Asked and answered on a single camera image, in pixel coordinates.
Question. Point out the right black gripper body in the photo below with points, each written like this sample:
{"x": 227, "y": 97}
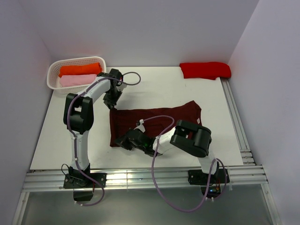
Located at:
{"x": 127, "y": 144}

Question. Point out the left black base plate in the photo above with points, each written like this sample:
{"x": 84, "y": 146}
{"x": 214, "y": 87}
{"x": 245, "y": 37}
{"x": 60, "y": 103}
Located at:
{"x": 98, "y": 179}

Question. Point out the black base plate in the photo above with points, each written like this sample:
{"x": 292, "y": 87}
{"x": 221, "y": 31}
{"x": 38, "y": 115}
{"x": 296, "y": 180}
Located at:
{"x": 98, "y": 179}
{"x": 197, "y": 177}

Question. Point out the orange rolled t-shirt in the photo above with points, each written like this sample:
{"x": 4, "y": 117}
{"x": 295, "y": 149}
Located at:
{"x": 94, "y": 68}

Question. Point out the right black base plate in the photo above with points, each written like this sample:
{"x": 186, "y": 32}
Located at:
{"x": 197, "y": 177}

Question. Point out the aluminium side rail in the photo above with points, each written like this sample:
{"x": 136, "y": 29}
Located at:
{"x": 245, "y": 150}

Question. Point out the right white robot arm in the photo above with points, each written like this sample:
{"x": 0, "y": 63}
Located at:
{"x": 188, "y": 137}

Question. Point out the aluminium front rail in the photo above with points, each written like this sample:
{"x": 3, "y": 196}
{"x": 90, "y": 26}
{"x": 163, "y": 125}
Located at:
{"x": 177, "y": 177}

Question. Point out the dark red t-shirt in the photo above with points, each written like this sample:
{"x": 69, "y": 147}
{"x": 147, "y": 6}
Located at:
{"x": 123, "y": 120}

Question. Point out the pink rolled t-shirt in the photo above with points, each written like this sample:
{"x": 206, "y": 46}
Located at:
{"x": 77, "y": 80}

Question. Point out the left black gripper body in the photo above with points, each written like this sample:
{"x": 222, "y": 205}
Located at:
{"x": 111, "y": 97}

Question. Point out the bright red folded t-shirt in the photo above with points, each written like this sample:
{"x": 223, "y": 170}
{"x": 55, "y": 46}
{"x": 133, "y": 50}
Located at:
{"x": 205, "y": 70}

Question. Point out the white plastic basket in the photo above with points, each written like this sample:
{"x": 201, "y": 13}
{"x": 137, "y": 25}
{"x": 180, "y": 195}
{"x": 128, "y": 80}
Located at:
{"x": 53, "y": 80}

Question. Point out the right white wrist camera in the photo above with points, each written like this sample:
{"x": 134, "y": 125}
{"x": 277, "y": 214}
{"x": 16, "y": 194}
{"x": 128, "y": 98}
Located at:
{"x": 140, "y": 126}

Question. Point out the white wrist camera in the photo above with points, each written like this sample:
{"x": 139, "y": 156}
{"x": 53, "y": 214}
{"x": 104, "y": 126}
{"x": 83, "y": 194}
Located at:
{"x": 120, "y": 87}
{"x": 140, "y": 126}

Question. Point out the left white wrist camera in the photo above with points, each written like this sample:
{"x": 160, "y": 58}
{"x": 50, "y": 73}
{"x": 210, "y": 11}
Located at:
{"x": 120, "y": 87}

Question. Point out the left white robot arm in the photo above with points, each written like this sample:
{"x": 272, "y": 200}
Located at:
{"x": 79, "y": 119}

